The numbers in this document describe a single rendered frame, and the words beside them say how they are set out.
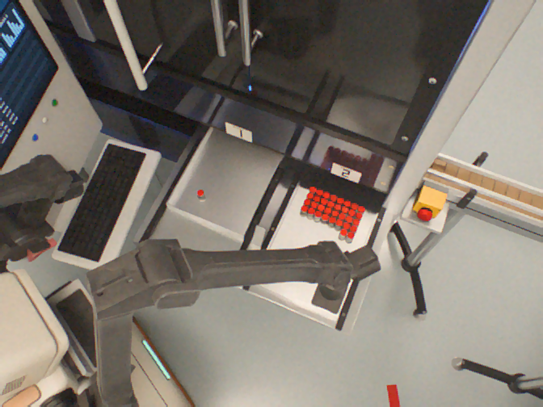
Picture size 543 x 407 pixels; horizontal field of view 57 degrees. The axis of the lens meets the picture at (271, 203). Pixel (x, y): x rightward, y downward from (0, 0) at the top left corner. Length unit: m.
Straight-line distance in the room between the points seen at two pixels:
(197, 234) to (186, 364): 0.94
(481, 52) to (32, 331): 0.96
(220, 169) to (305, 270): 0.75
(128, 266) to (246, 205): 0.81
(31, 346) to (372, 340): 1.64
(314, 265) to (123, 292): 0.36
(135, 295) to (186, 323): 1.62
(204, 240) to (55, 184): 0.55
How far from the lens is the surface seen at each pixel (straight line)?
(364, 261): 1.05
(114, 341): 0.87
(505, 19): 0.92
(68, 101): 1.63
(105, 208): 1.68
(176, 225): 1.55
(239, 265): 0.83
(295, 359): 2.32
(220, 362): 2.32
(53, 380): 1.17
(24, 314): 1.08
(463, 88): 1.05
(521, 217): 1.65
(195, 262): 0.79
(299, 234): 1.51
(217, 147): 1.64
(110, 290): 0.77
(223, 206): 1.55
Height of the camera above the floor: 2.30
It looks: 67 degrees down
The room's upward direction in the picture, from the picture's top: 1 degrees clockwise
